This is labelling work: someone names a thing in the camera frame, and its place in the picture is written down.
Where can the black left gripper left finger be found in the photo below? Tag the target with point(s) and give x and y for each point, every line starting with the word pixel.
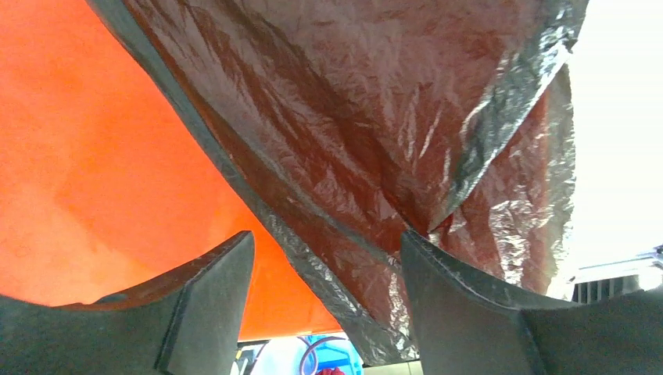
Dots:
pixel 184 321

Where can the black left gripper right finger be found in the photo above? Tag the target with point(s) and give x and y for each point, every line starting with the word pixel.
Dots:
pixel 469 322

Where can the black plastic trash bag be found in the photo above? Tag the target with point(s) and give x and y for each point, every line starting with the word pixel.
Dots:
pixel 342 124

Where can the orange plastic trash bin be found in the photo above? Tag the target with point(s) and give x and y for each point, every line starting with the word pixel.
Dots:
pixel 103 187

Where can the bright blue folded cloth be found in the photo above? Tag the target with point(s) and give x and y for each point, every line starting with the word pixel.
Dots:
pixel 312 354

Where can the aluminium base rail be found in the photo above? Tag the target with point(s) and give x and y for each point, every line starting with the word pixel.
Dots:
pixel 615 277

